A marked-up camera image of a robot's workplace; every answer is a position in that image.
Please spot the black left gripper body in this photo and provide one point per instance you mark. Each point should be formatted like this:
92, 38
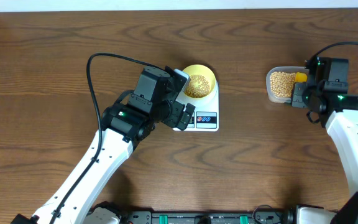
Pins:
165, 112

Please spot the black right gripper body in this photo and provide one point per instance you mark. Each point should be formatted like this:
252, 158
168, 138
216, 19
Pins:
302, 95

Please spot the yellow plastic measuring scoop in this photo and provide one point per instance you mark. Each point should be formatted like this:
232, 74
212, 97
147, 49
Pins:
300, 77

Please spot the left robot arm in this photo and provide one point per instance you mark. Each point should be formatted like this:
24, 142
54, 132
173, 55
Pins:
122, 126

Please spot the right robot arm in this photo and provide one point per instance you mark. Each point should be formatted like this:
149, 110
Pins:
325, 93

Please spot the white digital kitchen scale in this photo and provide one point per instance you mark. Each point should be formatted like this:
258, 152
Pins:
206, 114

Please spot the soybeans in bowl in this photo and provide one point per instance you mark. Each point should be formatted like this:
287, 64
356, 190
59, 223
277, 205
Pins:
198, 87

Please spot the pale yellow bowl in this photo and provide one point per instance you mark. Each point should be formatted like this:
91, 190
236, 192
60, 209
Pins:
204, 71

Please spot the clear plastic container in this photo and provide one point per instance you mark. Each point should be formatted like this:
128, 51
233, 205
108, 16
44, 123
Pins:
287, 69

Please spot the soybeans in container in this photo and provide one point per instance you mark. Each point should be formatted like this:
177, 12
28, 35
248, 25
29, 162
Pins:
282, 84

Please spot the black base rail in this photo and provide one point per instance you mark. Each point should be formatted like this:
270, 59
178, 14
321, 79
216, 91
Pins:
108, 213

